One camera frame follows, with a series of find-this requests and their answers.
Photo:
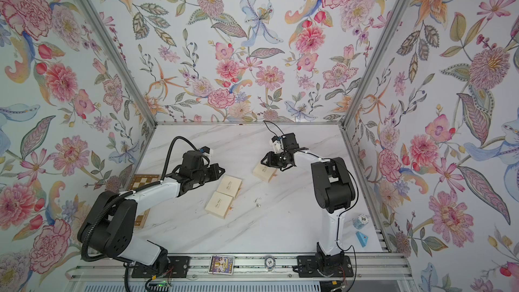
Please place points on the pearl earrings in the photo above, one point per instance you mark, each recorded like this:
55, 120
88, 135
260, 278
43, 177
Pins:
257, 202

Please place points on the cream drawer jewelry box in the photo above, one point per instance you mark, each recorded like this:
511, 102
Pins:
219, 204

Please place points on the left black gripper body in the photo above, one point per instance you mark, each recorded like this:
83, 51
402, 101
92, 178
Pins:
205, 175

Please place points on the aluminium front rail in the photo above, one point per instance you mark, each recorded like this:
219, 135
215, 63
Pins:
250, 267

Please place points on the round silver knob on rail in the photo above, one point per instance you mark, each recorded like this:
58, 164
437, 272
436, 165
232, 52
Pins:
269, 263

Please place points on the colourful card on rail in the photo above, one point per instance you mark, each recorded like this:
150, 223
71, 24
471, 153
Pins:
221, 264

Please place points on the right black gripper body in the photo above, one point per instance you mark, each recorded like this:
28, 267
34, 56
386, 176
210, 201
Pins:
278, 161

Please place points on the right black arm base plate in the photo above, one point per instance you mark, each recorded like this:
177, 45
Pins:
313, 266

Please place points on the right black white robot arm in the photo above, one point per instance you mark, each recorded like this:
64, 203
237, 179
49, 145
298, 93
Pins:
334, 188

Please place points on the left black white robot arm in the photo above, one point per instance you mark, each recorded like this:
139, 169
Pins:
108, 230

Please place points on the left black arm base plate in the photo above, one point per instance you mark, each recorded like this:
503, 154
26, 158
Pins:
175, 266

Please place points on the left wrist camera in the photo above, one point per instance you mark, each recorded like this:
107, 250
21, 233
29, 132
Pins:
208, 152

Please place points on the blue triangular block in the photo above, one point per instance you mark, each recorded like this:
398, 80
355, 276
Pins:
362, 238

